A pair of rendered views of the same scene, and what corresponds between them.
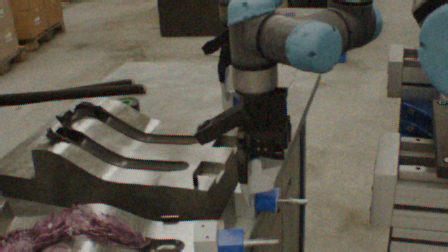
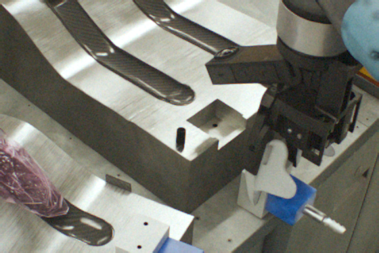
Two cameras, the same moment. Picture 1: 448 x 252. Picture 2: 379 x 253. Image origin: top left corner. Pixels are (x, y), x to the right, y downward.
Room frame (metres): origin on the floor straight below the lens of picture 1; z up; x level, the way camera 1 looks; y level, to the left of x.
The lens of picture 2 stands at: (0.20, -0.16, 1.48)
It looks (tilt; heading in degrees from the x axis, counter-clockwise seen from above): 42 degrees down; 19
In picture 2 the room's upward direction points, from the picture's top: 5 degrees clockwise
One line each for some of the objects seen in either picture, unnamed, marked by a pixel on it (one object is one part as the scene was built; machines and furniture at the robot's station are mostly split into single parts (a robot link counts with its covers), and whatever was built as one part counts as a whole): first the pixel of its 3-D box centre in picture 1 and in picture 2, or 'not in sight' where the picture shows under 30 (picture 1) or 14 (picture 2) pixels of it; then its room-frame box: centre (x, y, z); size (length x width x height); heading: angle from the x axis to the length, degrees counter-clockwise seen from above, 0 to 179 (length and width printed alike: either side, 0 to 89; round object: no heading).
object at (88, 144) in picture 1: (117, 134); (117, 5); (0.95, 0.22, 0.92); 0.35 x 0.16 x 0.09; 70
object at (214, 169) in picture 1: (209, 177); (216, 131); (0.84, 0.03, 0.87); 0.05 x 0.05 x 0.04; 70
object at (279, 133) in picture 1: (262, 121); (311, 89); (0.81, -0.07, 0.99); 0.09 x 0.08 x 0.12; 72
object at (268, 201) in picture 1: (272, 199); (298, 203); (0.81, -0.08, 0.83); 0.13 x 0.05 x 0.05; 72
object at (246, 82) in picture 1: (255, 76); (318, 19); (0.82, -0.06, 1.07); 0.08 x 0.08 x 0.05
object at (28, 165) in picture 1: (117, 153); (114, 27); (0.97, 0.23, 0.87); 0.50 x 0.26 x 0.14; 70
